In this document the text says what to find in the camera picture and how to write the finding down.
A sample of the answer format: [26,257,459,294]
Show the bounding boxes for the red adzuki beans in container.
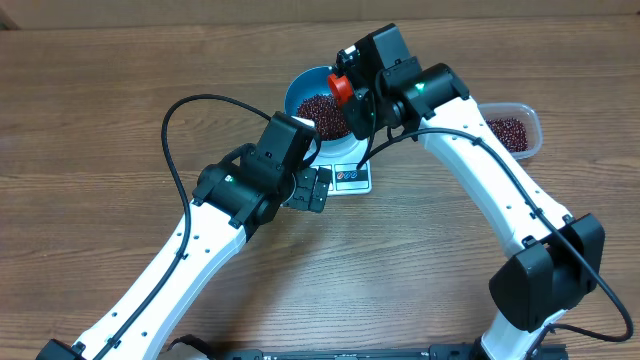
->
[486,117,528,153]

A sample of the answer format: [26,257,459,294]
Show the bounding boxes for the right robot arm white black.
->
[328,58,605,359]

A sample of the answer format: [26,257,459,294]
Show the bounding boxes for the clear plastic container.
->
[479,102,543,160]

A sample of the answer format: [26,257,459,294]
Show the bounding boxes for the blue bowl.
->
[284,66,361,147]

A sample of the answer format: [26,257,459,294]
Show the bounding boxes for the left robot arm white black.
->
[36,141,330,360]

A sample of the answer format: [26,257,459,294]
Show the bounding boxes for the red scoop with blue handle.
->
[327,74,354,107]

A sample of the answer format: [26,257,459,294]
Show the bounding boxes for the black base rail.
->
[164,334,569,360]

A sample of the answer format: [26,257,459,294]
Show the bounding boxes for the red beans in bowl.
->
[296,95,351,141]

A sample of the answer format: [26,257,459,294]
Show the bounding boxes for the white digital kitchen scale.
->
[312,134,373,196]

